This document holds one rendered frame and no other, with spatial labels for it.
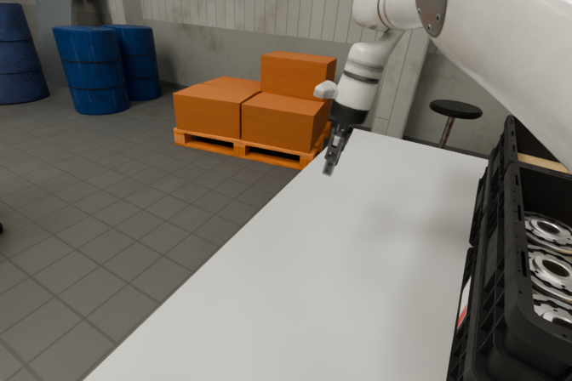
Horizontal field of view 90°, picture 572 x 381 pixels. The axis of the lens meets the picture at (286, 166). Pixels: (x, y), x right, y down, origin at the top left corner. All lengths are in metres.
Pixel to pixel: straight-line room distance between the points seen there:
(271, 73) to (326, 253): 2.19
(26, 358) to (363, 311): 1.26
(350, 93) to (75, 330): 1.35
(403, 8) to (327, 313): 0.47
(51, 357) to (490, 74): 1.49
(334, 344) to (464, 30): 0.45
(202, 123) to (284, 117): 0.75
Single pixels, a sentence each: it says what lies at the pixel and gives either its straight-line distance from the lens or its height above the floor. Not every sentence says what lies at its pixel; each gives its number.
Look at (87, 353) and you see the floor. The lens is 1.45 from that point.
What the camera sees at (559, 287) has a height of 0.86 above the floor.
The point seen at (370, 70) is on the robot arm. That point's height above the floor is 1.07.
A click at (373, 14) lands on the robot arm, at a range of 0.51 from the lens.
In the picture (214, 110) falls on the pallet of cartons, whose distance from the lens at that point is 2.50.
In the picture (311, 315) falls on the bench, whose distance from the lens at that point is 0.55.
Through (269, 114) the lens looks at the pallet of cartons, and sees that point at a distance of 2.30.
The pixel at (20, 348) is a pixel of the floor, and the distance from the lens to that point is 1.58.
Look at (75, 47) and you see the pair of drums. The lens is 3.65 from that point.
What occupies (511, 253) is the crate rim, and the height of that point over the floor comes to 0.93.
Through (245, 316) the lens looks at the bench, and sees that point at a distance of 0.55.
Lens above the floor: 1.15
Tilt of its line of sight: 29 degrees down
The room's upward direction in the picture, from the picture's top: 5 degrees clockwise
